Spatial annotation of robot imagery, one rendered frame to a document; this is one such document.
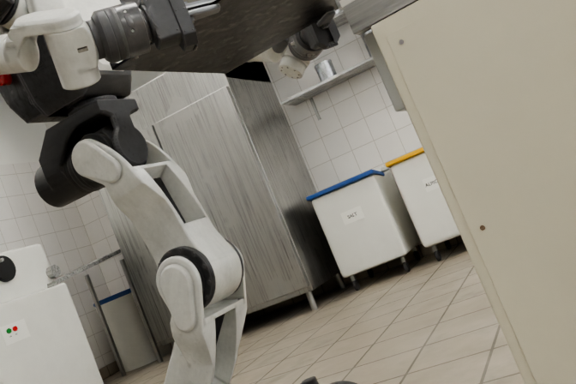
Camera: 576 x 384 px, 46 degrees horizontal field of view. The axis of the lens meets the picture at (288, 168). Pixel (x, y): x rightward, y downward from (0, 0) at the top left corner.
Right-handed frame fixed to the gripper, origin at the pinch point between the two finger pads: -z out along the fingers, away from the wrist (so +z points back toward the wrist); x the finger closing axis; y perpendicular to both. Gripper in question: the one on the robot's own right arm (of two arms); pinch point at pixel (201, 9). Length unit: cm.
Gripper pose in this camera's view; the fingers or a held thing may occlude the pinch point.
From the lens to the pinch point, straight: 120.7
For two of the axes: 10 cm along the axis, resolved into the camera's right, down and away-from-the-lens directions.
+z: -8.9, 3.4, -3.0
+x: -3.8, -9.2, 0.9
